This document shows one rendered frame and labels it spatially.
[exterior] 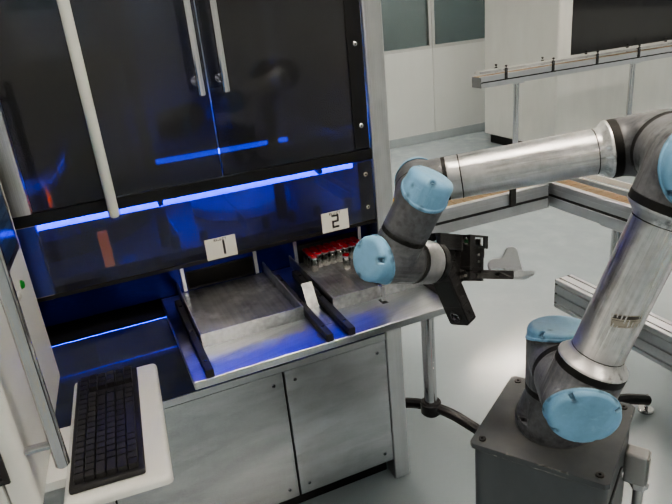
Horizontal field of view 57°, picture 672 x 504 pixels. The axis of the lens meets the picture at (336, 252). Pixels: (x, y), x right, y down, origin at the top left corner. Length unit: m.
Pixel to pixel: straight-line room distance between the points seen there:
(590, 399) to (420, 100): 6.34
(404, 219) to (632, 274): 0.35
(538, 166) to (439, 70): 6.30
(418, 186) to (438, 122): 6.49
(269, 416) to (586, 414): 1.15
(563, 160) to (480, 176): 0.13
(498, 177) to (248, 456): 1.32
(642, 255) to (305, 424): 1.33
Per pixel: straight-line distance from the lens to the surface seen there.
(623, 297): 1.03
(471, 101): 7.63
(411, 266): 0.98
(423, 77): 7.24
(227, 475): 2.08
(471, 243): 1.10
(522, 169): 1.06
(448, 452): 2.49
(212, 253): 1.71
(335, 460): 2.20
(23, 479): 1.28
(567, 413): 1.09
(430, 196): 0.93
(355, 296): 1.60
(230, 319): 1.62
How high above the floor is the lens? 1.61
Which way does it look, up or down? 22 degrees down
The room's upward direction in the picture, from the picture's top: 6 degrees counter-clockwise
